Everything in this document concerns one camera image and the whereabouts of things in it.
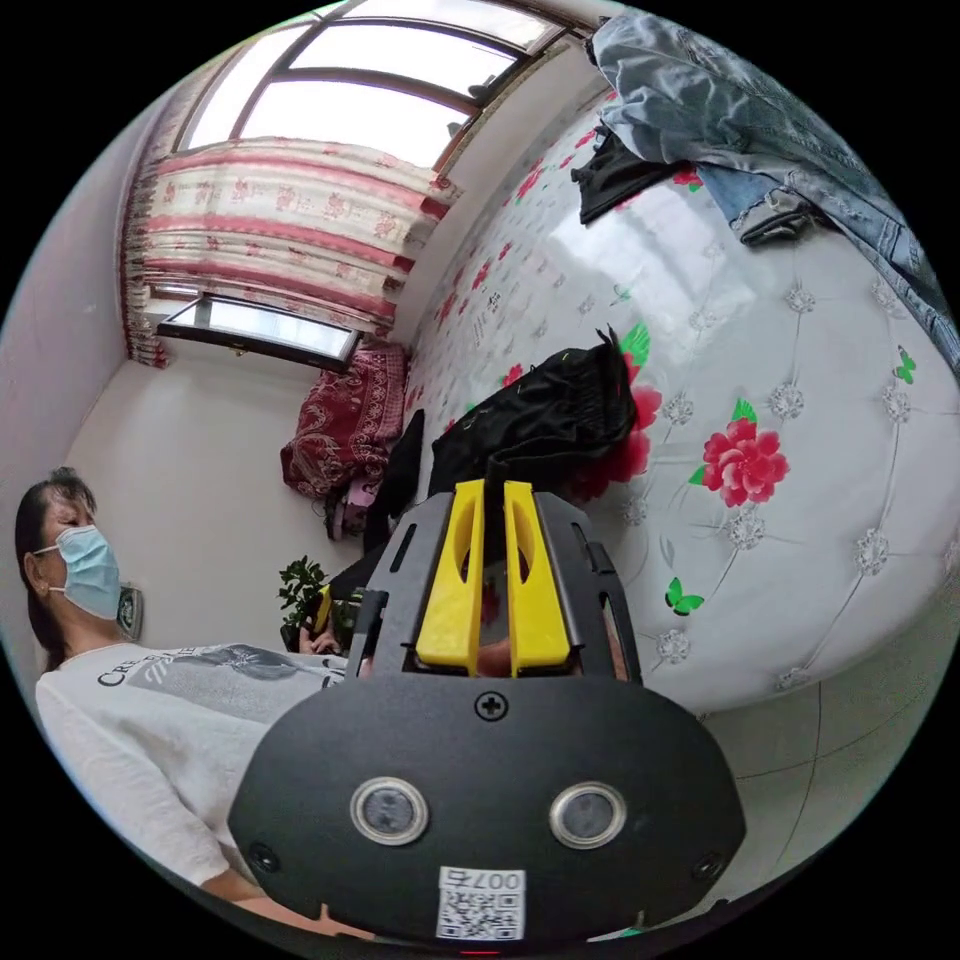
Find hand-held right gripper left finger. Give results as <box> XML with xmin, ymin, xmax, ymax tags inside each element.
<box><xmin>416</xmin><ymin>479</ymin><xmax>487</xmax><ymax>675</ymax></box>

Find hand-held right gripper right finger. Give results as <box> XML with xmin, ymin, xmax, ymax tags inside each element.
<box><xmin>503</xmin><ymin>482</ymin><xmax>573</xmax><ymax>675</ymax></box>

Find black shorts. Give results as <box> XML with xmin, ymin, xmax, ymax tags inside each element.
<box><xmin>329</xmin><ymin>324</ymin><xmax>640</xmax><ymax>601</ymax></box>

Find person's right forearm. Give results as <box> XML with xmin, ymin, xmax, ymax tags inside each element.
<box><xmin>198</xmin><ymin>839</ymin><xmax>385</xmax><ymax>943</ymax></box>

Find green potted plant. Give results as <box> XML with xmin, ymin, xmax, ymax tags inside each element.
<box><xmin>276</xmin><ymin>554</ymin><xmax>355</xmax><ymax>654</ymax></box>

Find red patterned blanket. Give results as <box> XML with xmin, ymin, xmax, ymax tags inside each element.
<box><xmin>280</xmin><ymin>343</ymin><xmax>411</xmax><ymax>501</ymax></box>

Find person's body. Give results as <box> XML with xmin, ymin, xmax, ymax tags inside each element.
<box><xmin>14</xmin><ymin>464</ymin><xmax>363</xmax><ymax>925</ymax></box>

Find bed with white floral sheet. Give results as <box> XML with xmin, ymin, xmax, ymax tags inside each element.
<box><xmin>401</xmin><ymin>29</ymin><xmax>960</xmax><ymax>715</ymax></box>

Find red and white floral curtain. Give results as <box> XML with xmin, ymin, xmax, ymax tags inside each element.
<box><xmin>122</xmin><ymin>137</ymin><xmax>464</xmax><ymax>369</ymax></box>

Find window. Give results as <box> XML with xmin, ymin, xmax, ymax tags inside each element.
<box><xmin>155</xmin><ymin>0</ymin><xmax>601</xmax><ymax>374</ymax></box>

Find pile of clothes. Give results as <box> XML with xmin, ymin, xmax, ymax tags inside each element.
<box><xmin>569</xmin><ymin>11</ymin><xmax>951</xmax><ymax>376</ymax></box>

